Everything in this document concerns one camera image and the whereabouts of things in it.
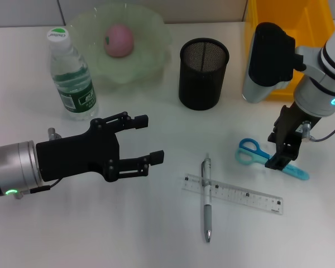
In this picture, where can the blue scissors with sheath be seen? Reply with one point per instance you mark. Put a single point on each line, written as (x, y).
(247, 155)

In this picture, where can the green glass fruit plate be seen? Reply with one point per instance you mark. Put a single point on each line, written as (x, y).
(145, 64)

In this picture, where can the pink toy peach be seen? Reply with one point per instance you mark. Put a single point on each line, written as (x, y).
(120, 42)

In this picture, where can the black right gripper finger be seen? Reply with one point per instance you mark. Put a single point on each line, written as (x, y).
(289, 153)
(274, 136)

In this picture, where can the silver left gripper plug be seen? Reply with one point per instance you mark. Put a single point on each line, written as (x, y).
(53, 134)

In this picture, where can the white grey ballpoint pen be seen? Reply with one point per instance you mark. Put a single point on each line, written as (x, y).
(208, 217)

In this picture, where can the clear bottle green label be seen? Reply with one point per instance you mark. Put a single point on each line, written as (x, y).
(75, 92)

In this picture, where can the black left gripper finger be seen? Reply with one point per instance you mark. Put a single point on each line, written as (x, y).
(139, 164)
(128, 123)

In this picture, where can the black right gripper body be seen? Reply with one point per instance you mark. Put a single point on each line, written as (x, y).
(291, 125)

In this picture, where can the yellow plastic storage bin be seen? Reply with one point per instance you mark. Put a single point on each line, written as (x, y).
(310, 16)

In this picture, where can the transparent plastic ruler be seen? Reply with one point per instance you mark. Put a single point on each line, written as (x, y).
(240, 194)

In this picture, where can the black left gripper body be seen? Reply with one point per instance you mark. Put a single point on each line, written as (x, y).
(78, 156)

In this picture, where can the black mesh pen cup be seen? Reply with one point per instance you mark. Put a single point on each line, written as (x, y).
(201, 89)

